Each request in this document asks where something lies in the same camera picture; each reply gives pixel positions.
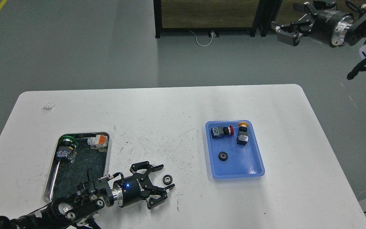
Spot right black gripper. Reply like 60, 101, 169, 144
271, 0, 354, 48

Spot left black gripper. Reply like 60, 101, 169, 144
113, 161, 175, 210

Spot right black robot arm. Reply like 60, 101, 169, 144
271, 0, 366, 80

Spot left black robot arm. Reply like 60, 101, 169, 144
0, 161, 175, 229

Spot silver metal tray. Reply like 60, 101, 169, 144
43, 132, 111, 203

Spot blue plastic tray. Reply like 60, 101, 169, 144
205, 120, 265, 179

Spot orange white connector block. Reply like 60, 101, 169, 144
87, 135, 109, 152

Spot small white plastic clip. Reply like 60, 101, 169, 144
43, 102, 56, 110

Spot wooden cabinet black frame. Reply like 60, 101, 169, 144
153, 0, 282, 38

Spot green push button switch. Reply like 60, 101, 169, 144
56, 135, 78, 164

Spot white power cable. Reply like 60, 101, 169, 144
188, 30, 219, 47

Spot red push button switch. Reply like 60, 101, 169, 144
210, 126, 234, 139

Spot yellow push button switch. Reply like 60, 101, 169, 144
236, 122, 249, 145

